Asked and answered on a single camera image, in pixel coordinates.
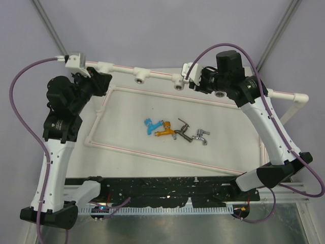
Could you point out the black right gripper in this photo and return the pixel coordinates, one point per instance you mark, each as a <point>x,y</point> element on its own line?
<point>200,88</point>

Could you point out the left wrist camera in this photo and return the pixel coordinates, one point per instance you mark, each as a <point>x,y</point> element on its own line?
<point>74,61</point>

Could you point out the chrome metal faucet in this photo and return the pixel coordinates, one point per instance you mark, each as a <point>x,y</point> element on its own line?
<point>199,136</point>

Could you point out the grey metal faucet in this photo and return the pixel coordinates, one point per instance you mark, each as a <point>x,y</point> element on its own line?
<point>182,131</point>

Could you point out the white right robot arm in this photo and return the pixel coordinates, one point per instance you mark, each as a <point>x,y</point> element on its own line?
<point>252,98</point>

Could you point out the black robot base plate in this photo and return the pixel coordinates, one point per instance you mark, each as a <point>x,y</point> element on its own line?
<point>171,192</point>

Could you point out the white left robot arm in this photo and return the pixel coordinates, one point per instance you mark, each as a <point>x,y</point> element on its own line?
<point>66,100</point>

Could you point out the orange plastic faucet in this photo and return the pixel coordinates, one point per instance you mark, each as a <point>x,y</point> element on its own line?
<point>167,131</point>

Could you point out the white PVC pipe frame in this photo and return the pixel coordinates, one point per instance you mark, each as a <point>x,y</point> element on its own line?
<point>235,145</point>

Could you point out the blue plastic faucet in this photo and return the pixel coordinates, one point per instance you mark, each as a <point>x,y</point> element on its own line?
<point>151,126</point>

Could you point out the white slotted cable duct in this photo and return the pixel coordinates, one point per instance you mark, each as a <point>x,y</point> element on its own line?
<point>186,210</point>

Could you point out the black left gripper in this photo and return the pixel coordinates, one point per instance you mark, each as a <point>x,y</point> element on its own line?
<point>100,81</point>

